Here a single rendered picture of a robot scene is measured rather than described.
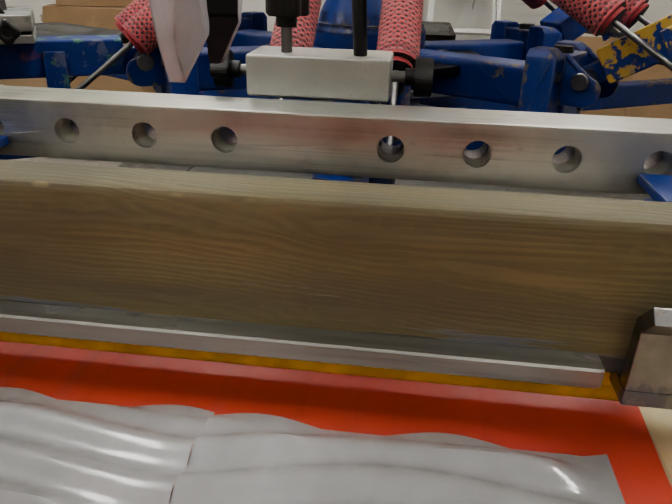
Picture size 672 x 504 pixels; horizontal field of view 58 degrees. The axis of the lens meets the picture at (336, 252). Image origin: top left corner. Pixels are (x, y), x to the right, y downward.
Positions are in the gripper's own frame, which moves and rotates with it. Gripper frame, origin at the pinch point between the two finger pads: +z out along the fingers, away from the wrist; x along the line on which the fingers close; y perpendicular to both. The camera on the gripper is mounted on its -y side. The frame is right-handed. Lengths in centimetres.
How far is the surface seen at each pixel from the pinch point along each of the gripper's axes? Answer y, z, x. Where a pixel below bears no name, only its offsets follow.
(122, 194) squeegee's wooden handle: 4.1, 6.4, 1.7
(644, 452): -19.7, 16.6, 3.8
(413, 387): -9.4, 16.5, 0.6
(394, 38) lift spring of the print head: -6.8, 4.7, -45.4
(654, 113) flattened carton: -176, 86, -397
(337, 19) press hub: 3, 6, -77
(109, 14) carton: 178, 31, -368
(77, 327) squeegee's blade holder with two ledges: 6.6, 12.7, 3.1
